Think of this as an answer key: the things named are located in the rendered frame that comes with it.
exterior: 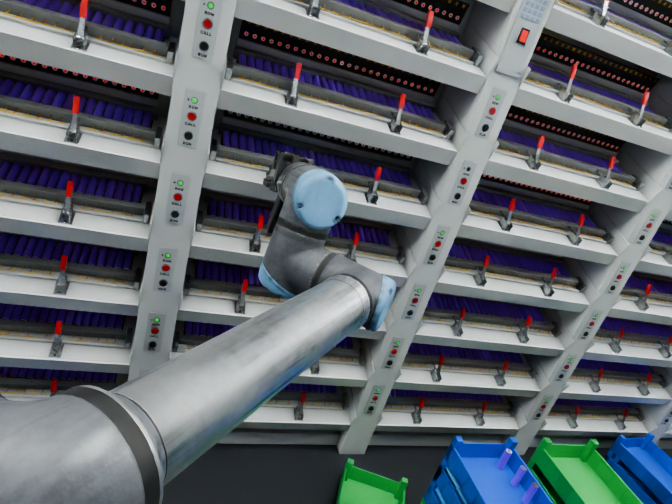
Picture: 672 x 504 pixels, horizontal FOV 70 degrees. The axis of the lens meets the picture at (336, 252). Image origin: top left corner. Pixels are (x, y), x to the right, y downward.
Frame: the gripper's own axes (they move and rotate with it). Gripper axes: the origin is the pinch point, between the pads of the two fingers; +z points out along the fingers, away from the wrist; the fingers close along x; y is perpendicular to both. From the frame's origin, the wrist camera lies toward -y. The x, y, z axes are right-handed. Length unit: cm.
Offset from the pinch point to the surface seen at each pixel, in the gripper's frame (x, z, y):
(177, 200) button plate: 20.6, 5.7, -9.5
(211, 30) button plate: 19.8, -0.9, 27.2
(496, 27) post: -45, 0, 47
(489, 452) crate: -71, -15, -61
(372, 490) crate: -52, 7, -91
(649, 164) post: -115, 6, 28
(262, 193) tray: 1.7, 6.2, -4.2
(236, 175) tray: 8.6, 5.8, -1.2
